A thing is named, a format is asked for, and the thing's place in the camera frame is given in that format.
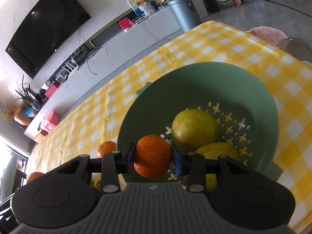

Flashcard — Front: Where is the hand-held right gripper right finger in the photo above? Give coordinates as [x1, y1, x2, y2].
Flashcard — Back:
[171, 143, 255, 192]

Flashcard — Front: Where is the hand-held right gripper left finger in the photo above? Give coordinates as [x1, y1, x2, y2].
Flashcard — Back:
[50, 142, 136, 192]

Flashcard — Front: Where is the mandarin orange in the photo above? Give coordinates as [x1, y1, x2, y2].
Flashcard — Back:
[26, 172, 45, 184]
[97, 141, 117, 158]
[134, 135, 172, 178]

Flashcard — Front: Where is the yellow pear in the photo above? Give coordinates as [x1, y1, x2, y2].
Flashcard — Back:
[171, 109, 221, 152]

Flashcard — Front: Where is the green colander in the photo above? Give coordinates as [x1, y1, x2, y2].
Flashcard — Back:
[117, 62, 281, 183]

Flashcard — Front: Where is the stack of pink boxes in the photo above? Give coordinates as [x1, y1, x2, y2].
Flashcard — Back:
[40, 111, 60, 133]

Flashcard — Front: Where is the pink-red box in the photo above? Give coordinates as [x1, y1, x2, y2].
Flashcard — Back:
[45, 82, 60, 98]

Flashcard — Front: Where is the white television cabinet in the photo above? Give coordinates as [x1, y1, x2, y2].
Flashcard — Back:
[23, 5, 186, 142]

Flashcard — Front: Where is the white router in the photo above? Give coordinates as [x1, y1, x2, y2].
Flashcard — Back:
[62, 57, 81, 72]

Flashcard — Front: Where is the orange and blue bag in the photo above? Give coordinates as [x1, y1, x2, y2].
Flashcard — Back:
[1, 105, 37, 127]

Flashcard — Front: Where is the spiky potted plant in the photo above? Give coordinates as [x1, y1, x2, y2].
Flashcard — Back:
[15, 74, 43, 114]

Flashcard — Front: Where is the yellow checked tablecloth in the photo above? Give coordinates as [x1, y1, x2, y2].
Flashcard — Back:
[32, 19, 312, 232]

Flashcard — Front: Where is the red box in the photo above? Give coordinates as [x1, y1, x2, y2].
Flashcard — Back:
[118, 18, 132, 31]

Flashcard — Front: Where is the silver trash can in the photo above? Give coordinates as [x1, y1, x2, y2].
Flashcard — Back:
[167, 0, 201, 33]

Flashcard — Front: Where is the teddy bear bouquet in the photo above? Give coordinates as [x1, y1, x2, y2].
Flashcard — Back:
[135, 0, 156, 17]

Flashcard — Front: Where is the black television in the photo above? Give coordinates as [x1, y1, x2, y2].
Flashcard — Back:
[5, 0, 92, 79]

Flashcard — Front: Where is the transparent chair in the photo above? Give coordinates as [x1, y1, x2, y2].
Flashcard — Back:
[277, 38, 312, 62]

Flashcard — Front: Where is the black cable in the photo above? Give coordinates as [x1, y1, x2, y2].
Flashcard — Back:
[86, 46, 101, 75]

